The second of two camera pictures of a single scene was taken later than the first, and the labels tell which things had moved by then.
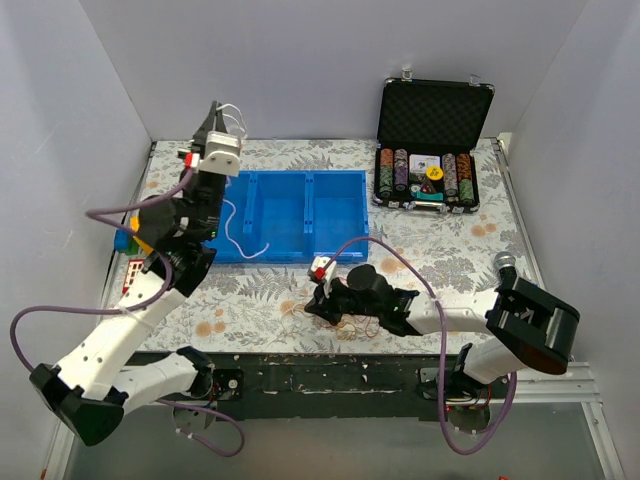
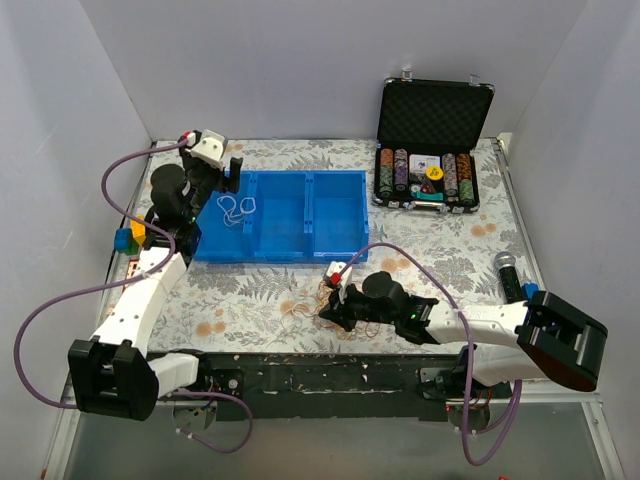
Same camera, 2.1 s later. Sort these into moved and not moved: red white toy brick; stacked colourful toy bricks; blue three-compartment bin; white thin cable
Moved: white thin cable
Not moved: blue three-compartment bin; red white toy brick; stacked colourful toy bricks
